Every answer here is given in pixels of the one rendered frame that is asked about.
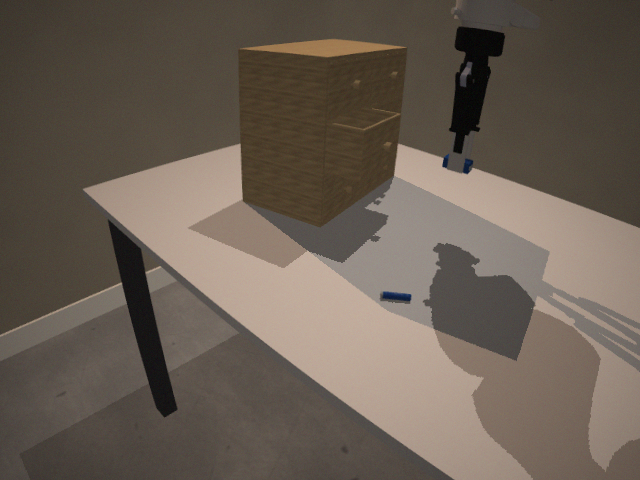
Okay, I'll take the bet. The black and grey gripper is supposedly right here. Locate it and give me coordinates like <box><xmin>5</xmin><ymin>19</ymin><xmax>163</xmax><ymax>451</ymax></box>
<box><xmin>447</xmin><ymin>27</ymin><xmax>505</xmax><ymax>174</ymax></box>

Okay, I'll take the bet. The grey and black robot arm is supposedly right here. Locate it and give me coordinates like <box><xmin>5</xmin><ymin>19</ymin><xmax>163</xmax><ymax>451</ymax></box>
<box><xmin>451</xmin><ymin>0</ymin><xmax>540</xmax><ymax>31</ymax></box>

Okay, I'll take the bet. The brown wooden chest of drawers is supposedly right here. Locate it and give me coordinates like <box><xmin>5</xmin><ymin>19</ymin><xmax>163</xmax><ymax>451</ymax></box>
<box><xmin>238</xmin><ymin>39</ymin><xmax>408</xmax><ymax>227</ymax></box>

